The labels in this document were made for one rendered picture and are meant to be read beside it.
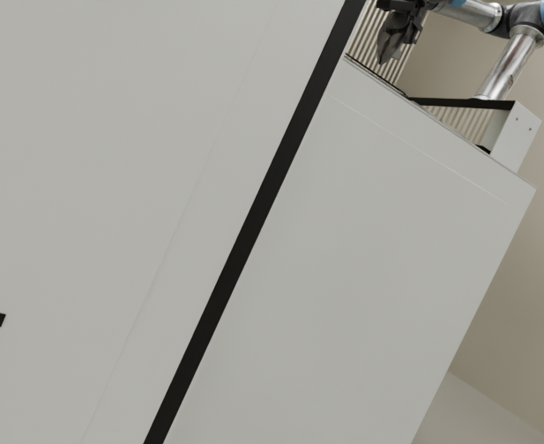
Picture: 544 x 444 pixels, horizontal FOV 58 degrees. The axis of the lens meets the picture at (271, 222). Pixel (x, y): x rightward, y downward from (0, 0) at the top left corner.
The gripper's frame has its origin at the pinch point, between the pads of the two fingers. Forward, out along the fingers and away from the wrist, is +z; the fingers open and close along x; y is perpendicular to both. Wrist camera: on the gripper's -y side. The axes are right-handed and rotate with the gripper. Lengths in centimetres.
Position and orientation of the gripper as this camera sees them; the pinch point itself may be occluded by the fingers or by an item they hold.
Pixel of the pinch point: (381, 58)
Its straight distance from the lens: 145.3
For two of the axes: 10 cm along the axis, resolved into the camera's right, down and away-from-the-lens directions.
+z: -4.2, 9.1, 0.3
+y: 6.2, 2.6, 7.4
